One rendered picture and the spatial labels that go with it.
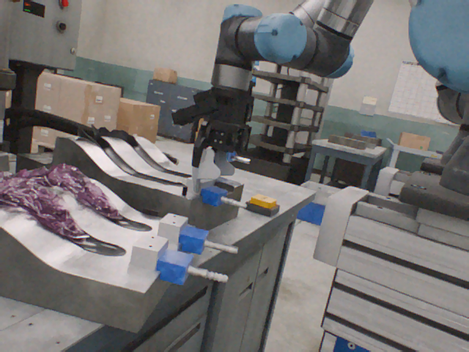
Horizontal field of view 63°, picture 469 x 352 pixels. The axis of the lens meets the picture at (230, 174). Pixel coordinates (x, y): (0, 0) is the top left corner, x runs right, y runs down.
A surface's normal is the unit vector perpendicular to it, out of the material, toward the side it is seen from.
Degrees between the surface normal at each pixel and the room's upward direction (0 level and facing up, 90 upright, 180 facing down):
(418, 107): 90
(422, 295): 90
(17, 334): 0
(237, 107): 90
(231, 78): 90
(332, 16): 98
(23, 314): 0
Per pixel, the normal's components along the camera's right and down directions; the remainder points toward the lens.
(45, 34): 0.88, 0.26
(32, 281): -0.14, 0.17
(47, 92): -0.34, 0.00
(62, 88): -0.37, 0.24
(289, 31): 0.52, 0.27
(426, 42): -0.81, 0.07
